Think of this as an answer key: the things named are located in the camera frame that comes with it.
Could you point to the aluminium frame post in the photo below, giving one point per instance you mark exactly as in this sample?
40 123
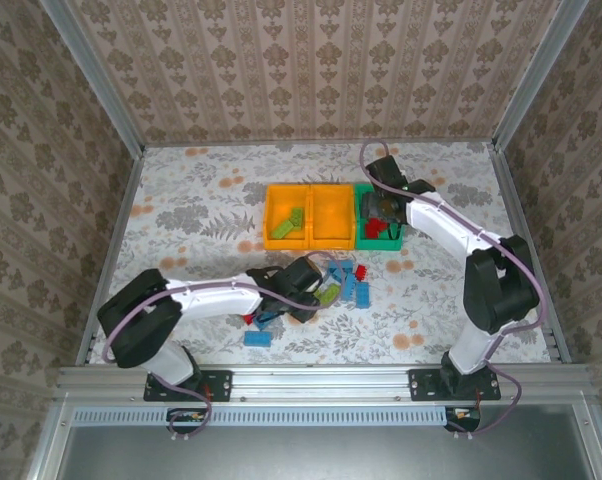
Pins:
103 85
530 85

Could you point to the orange plastic bin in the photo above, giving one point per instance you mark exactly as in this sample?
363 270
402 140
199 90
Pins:
286 200
331 215

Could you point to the wide aluminium rail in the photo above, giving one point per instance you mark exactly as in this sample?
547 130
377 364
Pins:
321 382

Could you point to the aluminium side rail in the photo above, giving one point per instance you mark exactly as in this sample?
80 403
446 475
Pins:
512 200
124 210

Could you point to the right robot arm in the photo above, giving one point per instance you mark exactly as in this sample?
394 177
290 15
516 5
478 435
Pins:
441 220

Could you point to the small red lego brick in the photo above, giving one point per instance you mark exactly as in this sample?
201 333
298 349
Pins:
362 272

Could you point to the thin aluminium rail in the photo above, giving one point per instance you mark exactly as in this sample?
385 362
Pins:
316 143

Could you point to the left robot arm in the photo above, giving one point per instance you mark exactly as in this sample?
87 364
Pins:
206 300

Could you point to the floral patterned table covering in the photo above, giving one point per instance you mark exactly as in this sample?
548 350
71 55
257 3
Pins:
206 175

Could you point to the green plastic bin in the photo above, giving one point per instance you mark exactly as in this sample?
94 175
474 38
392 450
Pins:
381 244

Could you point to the grey metal panel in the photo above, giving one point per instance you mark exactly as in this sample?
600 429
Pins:
321 455

